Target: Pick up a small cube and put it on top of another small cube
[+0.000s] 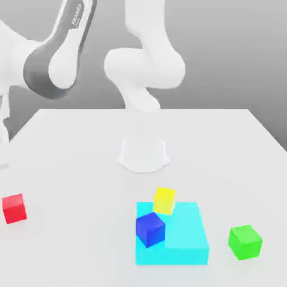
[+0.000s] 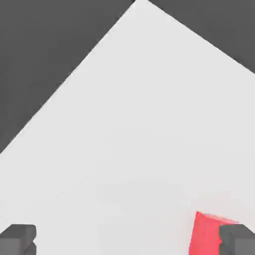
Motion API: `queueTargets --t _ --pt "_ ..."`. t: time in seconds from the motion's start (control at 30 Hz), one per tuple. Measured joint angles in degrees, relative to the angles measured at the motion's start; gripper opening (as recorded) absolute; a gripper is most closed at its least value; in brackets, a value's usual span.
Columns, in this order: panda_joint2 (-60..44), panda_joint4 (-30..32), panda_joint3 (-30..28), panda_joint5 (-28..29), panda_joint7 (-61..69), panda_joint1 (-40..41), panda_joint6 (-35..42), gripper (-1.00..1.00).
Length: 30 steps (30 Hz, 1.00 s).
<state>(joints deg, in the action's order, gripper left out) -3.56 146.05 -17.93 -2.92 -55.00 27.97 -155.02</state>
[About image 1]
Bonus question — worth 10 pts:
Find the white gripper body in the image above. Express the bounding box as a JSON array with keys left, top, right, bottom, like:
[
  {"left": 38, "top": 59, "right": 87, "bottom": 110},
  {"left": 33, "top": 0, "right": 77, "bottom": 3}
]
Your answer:
[{"left": 0, "top": 120, "right": 10, "bottom": 146}]

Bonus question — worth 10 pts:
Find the small red cube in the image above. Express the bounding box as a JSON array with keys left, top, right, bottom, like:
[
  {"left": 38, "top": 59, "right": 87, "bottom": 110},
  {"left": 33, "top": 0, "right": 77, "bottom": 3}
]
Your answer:
[{"left": 1, "top": 193, "right": 27, "bottom": 225}]

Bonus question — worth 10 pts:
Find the small yellow cube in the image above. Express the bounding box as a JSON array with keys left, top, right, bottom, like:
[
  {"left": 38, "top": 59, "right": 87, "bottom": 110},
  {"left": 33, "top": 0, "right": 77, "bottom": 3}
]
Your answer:
[{"left": 153, "top": 187, "right": 177, "bottom": 216}]

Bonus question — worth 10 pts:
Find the small blue cube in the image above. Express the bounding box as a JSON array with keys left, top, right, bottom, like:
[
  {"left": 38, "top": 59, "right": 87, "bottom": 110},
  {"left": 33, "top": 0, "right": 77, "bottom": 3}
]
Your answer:
[{"left": 135, "top": 211, "right": 166, "bottom": 249}]

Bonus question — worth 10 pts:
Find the small green cube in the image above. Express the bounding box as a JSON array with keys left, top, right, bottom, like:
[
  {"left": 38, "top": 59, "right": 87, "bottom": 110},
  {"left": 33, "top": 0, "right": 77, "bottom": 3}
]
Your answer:
[{"left": 228, "top": 224, "right": 263, "bottom": 261}]

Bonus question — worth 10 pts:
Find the large cyan box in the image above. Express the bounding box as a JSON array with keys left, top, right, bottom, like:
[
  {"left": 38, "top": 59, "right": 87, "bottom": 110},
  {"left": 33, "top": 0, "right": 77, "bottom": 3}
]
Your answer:
[{"left": 135, "top": 201, "right": 210, "bottom": 266}]

